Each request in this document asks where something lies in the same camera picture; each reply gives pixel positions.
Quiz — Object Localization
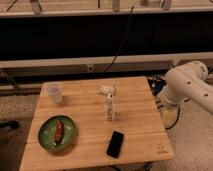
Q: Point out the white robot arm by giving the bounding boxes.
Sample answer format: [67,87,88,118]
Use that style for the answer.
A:
[157,61,213,129]

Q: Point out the white crumpled object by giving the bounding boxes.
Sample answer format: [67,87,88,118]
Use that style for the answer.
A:
[100,85,116,95]

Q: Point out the wooden folding table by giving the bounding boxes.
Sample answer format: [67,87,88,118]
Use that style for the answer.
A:
[20,77,174,171]

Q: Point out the blue black device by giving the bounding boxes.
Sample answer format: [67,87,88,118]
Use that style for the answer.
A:
[151,77,166,95]

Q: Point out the clear plastic cup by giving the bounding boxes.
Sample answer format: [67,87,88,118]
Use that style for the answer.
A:
[45,82,63,104]

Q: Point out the black smartphone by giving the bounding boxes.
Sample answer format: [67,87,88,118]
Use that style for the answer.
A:
[106,131,124,158]

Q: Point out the red sausage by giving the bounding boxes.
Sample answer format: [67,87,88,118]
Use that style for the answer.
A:
[54,120,64,144]

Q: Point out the green plate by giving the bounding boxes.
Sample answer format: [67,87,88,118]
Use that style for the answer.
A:
[38,115,77,153]

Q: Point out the black chair base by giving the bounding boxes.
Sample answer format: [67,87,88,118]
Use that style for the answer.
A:
[0,120,19,129]

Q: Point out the black hanging cable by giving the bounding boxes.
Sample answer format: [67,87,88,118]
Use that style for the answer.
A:
[101,5,135,74]

